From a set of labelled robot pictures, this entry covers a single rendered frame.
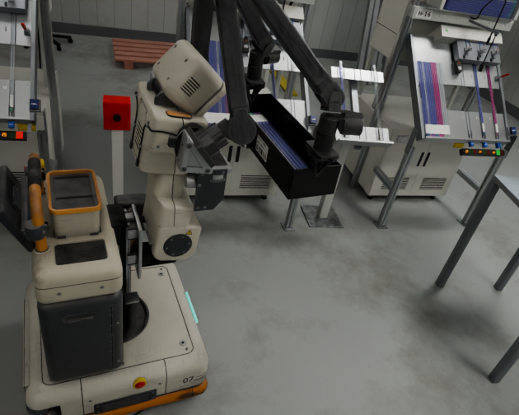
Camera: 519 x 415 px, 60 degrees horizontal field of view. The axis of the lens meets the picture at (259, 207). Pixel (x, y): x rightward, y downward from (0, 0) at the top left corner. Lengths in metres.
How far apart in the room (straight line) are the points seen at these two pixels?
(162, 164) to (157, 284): 0.80
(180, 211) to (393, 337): 1.48
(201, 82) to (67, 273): 0.67
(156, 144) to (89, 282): 0.46
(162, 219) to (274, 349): 1.03
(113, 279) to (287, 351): 1.12
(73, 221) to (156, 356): 0.66
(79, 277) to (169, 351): 0.60
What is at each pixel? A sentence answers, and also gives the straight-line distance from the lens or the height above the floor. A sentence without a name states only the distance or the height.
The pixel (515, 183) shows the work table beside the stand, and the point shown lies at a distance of 2.67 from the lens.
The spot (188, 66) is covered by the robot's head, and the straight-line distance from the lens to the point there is 1.33.
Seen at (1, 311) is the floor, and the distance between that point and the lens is 2.47.
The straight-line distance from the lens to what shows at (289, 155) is 1.59.
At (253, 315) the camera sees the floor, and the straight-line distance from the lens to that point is 2.41.
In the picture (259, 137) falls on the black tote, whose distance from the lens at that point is 1.59.
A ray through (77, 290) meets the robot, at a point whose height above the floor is 0.74.
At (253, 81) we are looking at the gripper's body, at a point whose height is 1.20.
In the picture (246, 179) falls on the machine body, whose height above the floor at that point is 0.20.
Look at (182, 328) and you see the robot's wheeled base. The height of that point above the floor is 0.28.
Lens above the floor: 1.79
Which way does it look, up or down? 34 degrees down
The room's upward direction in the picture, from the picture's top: 12 degrees clockwise
